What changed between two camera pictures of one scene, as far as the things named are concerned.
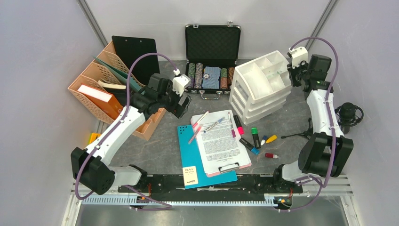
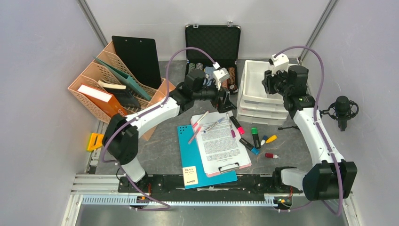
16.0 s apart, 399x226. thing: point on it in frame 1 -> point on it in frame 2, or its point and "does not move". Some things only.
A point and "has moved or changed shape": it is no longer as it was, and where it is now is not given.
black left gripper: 180,110 -> 226,105
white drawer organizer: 260,87 has moved or changed shape
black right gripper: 292,72 -> 267,82
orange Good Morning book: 106,102 does not move
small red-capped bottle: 269,155 does not move
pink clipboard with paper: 221,146 does not move
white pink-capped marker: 195,124 does not move
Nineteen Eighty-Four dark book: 119,92 does not move
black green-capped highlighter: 255,132 does not move
